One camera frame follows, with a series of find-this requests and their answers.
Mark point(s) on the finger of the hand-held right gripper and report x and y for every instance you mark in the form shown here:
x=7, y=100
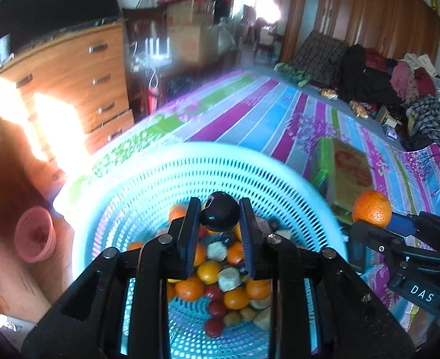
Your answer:
x=403, y=224
x=377, y=237

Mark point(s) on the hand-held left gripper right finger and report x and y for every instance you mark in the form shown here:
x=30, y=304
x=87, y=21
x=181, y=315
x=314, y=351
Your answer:
x=247, y=232

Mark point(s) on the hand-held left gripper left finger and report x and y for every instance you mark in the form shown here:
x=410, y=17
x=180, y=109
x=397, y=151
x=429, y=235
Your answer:
x=191, y=232

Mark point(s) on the orange mandarin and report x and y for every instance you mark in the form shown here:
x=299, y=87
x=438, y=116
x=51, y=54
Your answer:
x=371, y=209

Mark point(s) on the black round fruit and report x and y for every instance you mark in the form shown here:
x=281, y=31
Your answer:
x=220, y=213

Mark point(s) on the pile of small mixed fruits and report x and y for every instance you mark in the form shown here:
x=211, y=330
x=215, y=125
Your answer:
x=235, y=299

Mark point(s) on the blue perforated plastic basket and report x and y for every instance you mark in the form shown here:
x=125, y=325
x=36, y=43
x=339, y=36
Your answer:
x=205, y=164

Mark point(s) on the black flat box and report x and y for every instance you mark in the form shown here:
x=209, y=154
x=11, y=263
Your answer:
x=356, y=258

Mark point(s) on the green and yellow flat box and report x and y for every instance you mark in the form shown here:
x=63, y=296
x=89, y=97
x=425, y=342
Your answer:
x=349, y=168

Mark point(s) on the white small box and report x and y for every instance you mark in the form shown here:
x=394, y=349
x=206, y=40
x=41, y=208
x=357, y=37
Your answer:
x=390, y=133

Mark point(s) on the black and white plaid shirt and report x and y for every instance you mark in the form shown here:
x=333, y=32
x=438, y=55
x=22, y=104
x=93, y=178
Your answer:
x=429, y=119

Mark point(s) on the yellowish small box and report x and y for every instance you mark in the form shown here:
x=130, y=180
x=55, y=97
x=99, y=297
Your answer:
x=388, y=116

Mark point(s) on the striped floral bedsheet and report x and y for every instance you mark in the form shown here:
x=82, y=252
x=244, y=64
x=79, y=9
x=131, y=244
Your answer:
x=279, y=119

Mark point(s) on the orange snack packet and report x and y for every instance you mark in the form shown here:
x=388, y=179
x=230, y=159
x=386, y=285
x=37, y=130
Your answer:
x=360, y=108
x=328, y=93

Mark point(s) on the red bottle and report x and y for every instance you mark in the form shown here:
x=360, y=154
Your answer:
x=152, y=99

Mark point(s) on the pink garment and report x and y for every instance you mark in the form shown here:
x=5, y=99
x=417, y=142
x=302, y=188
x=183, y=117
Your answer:
x=403, y=78

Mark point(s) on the black garment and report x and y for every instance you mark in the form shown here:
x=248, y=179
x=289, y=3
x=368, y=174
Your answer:
x=365, y=78

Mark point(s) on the pink plastic basket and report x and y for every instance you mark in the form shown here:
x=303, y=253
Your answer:
x=37, y=235

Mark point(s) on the green snack packet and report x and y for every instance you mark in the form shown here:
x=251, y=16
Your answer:
x=293, y=73

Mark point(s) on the red garment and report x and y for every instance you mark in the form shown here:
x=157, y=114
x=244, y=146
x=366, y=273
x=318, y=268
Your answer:
x=377, y=60

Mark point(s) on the white router with antennas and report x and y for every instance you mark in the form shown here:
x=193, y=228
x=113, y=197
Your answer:
x=156, y=50

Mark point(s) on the large cardboard box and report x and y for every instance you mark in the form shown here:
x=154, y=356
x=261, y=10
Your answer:
x=190, y=45

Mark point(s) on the dark plaid blanket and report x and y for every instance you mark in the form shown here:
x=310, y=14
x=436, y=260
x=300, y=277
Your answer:
x=317, y=56

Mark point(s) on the wooden chair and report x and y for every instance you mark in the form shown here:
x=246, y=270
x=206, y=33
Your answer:
x=265, y=41

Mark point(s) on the wooden chest of drawers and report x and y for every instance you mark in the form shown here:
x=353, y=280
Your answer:
x=74, y=71

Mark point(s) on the dark wooden cabinet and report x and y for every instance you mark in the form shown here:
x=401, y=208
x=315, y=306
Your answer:
x=137, y=22

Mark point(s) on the small cardboard box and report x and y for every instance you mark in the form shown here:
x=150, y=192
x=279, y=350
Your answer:
x=188, y=13

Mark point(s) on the black television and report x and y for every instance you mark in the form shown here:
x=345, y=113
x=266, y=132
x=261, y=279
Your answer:
x=55, y=7

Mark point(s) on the grey cup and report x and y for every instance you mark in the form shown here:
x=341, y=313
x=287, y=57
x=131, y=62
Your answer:
x=3, y=46

